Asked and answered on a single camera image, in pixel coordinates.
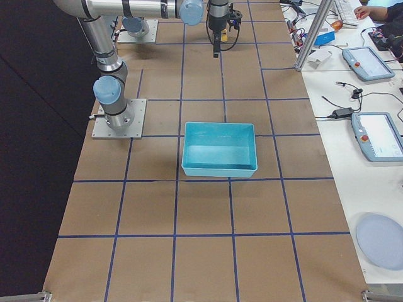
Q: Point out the grey teach pendant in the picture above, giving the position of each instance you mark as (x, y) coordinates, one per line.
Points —
(367, 64)
(377, 136)

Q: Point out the near grey teach pendant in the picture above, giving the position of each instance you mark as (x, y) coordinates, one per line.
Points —
(377, 136)

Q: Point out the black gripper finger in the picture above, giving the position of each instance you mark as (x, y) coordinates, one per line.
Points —
(216, 44)

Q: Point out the black power adapter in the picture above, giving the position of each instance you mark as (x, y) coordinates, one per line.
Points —
(342, 113)

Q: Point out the light blue plastic bin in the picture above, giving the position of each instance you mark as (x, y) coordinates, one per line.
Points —
(219, 150)

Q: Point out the round light blue plate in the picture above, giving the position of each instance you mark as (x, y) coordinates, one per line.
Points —
(380, 239)

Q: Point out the aluminium frame post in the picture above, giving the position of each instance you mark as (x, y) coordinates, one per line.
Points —
(318, 25)

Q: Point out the yellow toy beetle car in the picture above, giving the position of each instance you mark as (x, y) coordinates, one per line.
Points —
(224, 37)

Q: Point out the white folded paper box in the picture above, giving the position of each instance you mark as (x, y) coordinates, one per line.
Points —
(318, 57)

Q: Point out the far grey teach pendant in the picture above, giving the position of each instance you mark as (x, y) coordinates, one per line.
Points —
(367, 64)

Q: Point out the blue and white box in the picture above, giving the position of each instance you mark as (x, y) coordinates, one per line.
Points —
(324, 38)

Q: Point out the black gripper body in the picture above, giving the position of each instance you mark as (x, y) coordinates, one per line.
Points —
(215, 26)

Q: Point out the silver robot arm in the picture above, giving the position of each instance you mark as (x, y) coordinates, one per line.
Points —
(109, 88)
(89, 13)

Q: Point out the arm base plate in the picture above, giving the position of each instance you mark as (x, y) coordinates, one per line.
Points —
(129, 124)
(142, 32)

